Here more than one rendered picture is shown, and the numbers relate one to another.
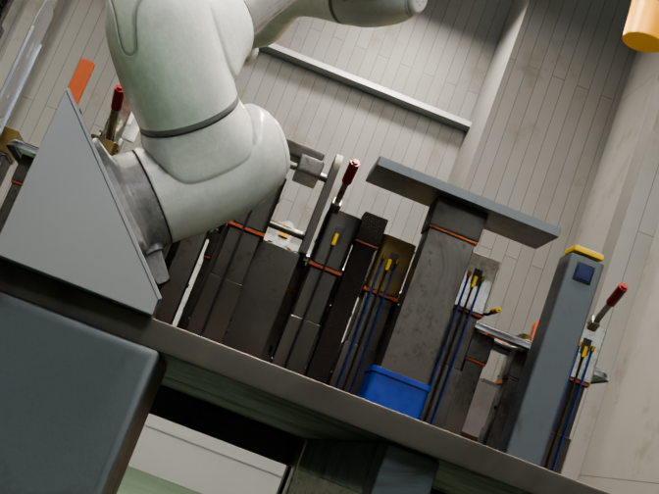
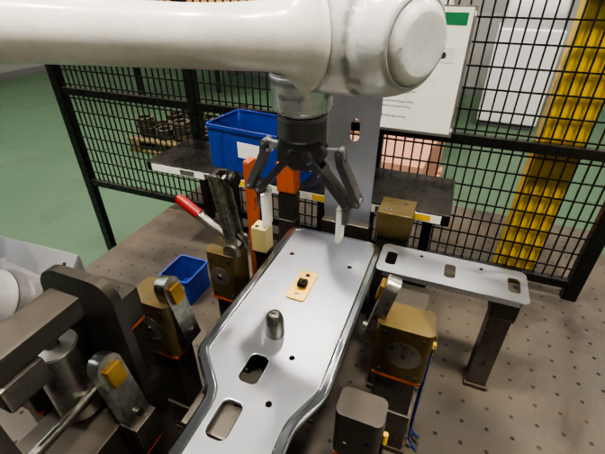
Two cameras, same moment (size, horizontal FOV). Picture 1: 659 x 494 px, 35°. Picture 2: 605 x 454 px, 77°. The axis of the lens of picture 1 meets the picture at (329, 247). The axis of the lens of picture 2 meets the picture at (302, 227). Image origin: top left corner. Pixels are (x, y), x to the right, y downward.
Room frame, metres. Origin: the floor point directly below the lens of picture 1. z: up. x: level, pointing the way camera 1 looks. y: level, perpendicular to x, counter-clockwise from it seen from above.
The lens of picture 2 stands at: (2.48, -0.01, 1.50)
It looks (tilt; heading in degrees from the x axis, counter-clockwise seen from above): 33 degrees down; 115
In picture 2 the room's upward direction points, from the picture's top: straight up
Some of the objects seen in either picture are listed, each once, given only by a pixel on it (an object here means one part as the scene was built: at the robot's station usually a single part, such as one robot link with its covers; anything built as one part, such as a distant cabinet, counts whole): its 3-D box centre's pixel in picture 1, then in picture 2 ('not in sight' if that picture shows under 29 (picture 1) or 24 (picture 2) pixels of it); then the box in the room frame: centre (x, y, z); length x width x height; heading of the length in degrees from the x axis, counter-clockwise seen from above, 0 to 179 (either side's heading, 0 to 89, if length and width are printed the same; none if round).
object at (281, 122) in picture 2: not in sight; (302, 141); (2.24, 0.51, 1.29); 0.08 x 0.07 x 0.09; 3
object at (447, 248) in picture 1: (421, 316); not in sight; (1.95, -0.21, 0.92); 0.10 x 0.08 x 0.45; 93
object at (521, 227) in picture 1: (460, 204); not in sight; (1.95, -0.21, 1.16); 0.37 x 0.14 x 0.02; 93
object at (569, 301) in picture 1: (546, 368); not in sight; (1.96, -0.47, 0.92); 0.08 x 0.08 x 0.44; 3
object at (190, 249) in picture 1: (191, 245); (139, 379); (2.04, 0.25, 0.91); 0.07 x 0.05 x 0.42; 3
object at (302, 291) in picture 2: not in sight; (302, 283); (2.24, 0.51, 1.01); 0.08 x 0.04 x 0.01; 93
